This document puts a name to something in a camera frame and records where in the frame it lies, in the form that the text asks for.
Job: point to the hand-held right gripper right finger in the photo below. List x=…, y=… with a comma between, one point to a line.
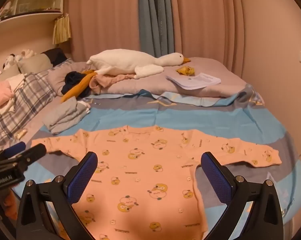
x=215, y=177

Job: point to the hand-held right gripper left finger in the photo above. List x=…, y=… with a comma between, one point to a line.
x=81, y=177

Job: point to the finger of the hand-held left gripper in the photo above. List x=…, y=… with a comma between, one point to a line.
x=34, y=152
x=15, y=148

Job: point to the pink printed baby shirt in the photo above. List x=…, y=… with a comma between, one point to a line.
x=145, y=160

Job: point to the folded grey clothes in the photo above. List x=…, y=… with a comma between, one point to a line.
x=63, y=117

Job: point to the small tan packet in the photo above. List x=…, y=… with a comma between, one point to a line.
x=22, y=134

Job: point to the pink folded cloth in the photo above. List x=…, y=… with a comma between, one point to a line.
x=0, y=93

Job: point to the plaid blanket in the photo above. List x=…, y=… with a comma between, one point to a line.
x=28, y=92

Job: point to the beige pillow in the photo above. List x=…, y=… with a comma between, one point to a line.
x=5, y=74
x=35, y=63

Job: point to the mustard yellow cloth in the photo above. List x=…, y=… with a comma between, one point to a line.
x=78, y=87

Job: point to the navy cloth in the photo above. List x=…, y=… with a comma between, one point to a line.
x=73, y=80

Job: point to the grey and white plush toy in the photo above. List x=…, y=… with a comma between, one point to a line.
x=10, y=61

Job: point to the stack of white papers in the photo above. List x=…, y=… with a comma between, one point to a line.
x=195, y=80

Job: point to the pink-beige cloth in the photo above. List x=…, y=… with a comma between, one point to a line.
x=108, y=81

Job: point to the dark pillow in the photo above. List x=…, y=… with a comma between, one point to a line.
x=55, y=55

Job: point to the crumpled yellow wrapper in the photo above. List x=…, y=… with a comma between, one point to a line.
x=186, y=70

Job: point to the lilac quilt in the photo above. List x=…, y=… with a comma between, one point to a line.
x=150, y=85

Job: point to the white goose plush toy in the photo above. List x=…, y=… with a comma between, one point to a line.
x=120, y=61

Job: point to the yellow fringe hanging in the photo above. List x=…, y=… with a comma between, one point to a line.
x=61, y=30

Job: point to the pink curtain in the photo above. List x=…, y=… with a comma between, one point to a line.
x=203, y=17
x=103, y=17

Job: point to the blue curtain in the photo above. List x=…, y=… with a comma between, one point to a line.
x=150, y=17

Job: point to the white wall shelf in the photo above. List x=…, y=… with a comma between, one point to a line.
x=28, y=18

